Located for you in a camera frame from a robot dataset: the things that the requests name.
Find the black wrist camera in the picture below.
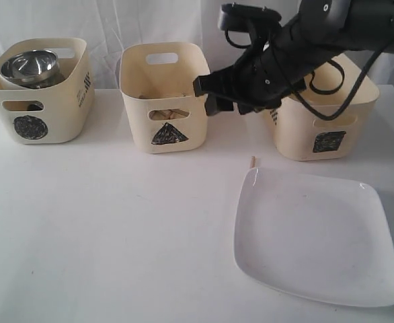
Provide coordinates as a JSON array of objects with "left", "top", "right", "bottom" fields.
[{"left": 218, "top": 3, "right": 282, "bottom": 33}]

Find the cream bin with circle mark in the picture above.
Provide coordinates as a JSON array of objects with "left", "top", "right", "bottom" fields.
[{"left": 0, "top": 38, "right": 95, "bottom": 145}]

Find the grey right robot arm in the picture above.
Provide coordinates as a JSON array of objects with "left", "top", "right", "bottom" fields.
[{"left": 194, "top": 1, "right": 394, "bottom": 116}]

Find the cream bin with square mark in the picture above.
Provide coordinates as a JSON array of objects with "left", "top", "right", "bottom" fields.
[{"left": 262, "top": 54, "right": 380, "bottom": 161}]

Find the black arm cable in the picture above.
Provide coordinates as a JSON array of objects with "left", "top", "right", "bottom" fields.
[{"left": 223, "top": 28, "right": 394, "bottom": 122}]

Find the white square plate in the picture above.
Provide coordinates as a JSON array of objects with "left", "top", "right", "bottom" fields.
[{"left": 233, "top": 167, "right": 394, "bottom": 308}]

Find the steel bowl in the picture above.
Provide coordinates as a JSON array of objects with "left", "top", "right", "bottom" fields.
[{"left": 0, "top": 50, "right": 60, "bottom": 86}]

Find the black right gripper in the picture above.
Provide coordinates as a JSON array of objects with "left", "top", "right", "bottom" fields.
[{"left": 192, "top": 30, "right": 319, "bottom": 117}]

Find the cream bin with triangle mark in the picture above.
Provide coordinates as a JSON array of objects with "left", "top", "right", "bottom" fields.
[{"left": 119, "top": 42, "right": 210, "bottom": 154}]

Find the white ceramic bowl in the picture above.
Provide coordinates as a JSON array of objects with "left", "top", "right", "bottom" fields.
[{"left": 0, "top": 67, "right": 25, "bottom": 90}]

